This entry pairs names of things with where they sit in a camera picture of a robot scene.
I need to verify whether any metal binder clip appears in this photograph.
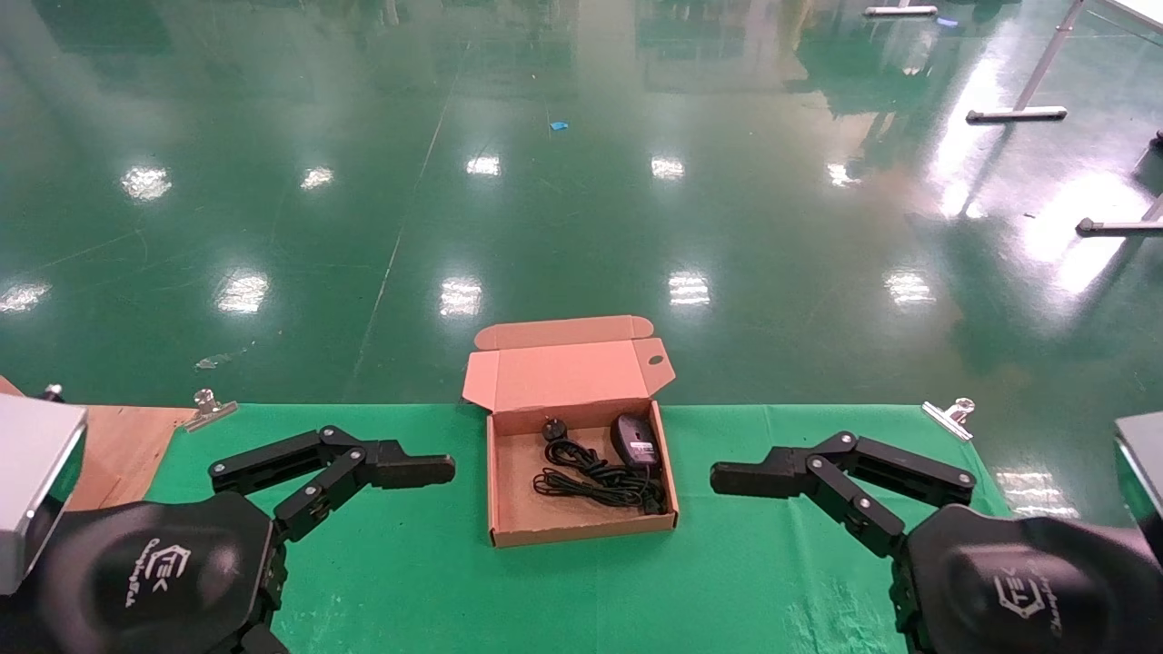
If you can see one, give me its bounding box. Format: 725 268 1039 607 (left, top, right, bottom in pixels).
921 397 976 442
182 389 239 433

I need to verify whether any black power cable with plug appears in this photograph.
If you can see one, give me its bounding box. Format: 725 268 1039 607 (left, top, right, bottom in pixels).
532 416 671 517

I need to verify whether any white table top corner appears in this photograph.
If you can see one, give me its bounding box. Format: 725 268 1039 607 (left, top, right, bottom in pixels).
1113 0 1163 35

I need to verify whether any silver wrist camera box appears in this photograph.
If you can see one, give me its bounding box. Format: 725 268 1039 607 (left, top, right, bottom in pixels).
0 393 89 596
1114 411 1163 564

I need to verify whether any green table cloth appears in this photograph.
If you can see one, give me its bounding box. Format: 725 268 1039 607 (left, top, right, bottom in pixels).
144 403 1011 654

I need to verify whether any clear plastic floor litter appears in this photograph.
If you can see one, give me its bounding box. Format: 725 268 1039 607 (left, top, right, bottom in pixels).
194 343 257 372

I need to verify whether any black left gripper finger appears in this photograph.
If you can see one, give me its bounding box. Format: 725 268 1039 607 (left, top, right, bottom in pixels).
208 425 457 544

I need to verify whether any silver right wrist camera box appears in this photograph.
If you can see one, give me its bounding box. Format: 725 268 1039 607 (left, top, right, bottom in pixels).
1114 411 1163 564

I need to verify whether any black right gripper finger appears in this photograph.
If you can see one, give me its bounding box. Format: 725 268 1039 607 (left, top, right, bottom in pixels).
710 431 978 559

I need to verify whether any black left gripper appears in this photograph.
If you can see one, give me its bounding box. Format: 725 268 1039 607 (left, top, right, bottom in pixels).
36 491 290 654

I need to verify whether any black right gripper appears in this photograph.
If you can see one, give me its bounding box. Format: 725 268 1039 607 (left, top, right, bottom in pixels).
890 504 1163 654

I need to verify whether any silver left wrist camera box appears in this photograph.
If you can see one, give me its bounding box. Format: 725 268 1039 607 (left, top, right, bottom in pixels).
0 393 89 596

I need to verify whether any brown cardboard box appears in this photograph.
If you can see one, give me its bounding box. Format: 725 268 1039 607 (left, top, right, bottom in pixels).
462 315 680 549

